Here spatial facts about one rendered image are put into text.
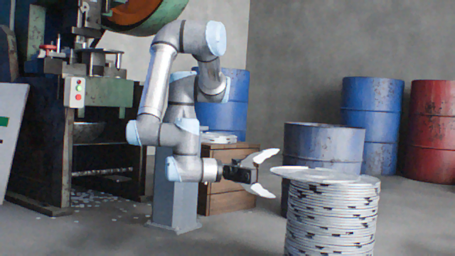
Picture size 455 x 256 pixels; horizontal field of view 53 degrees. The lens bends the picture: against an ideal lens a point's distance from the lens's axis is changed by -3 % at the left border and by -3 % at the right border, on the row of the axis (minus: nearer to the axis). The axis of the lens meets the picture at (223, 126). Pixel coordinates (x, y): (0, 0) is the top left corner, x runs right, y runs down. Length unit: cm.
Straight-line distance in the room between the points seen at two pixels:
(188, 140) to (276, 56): 428
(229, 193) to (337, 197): 105
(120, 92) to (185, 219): 80
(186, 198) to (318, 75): 354
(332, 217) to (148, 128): 61
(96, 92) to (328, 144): 115
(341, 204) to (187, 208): 81
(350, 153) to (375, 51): 291
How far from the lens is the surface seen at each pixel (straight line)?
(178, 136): 139
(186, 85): 198
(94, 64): 243
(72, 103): 215
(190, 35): 159
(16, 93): 251
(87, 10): 253
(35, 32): 266
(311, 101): 535
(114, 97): 244
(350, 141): 230
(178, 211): 200
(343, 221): 145
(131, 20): 280
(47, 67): 218
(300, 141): 228
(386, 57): 508
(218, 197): 235
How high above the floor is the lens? 56
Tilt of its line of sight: 3 degrees down
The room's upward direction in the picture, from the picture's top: 4 degrees clockwise
